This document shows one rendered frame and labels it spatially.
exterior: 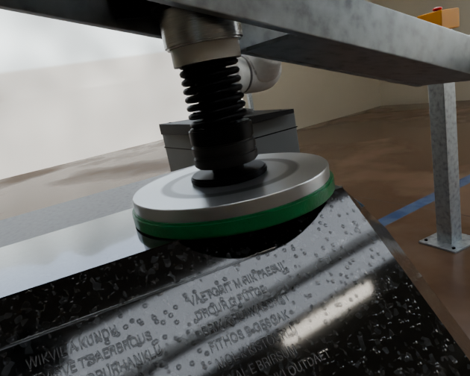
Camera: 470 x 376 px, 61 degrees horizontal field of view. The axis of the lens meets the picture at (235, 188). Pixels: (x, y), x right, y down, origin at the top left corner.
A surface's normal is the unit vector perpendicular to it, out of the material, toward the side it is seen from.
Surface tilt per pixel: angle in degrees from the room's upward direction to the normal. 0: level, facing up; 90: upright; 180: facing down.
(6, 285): 0
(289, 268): 45
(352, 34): 90
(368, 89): 90
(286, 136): 90
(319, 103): 90
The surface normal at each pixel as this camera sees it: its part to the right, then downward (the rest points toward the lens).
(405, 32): 0.52, 0.12
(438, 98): -0.87, 0.27
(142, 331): 0.15, -0.56
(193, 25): -0.12, 0.27
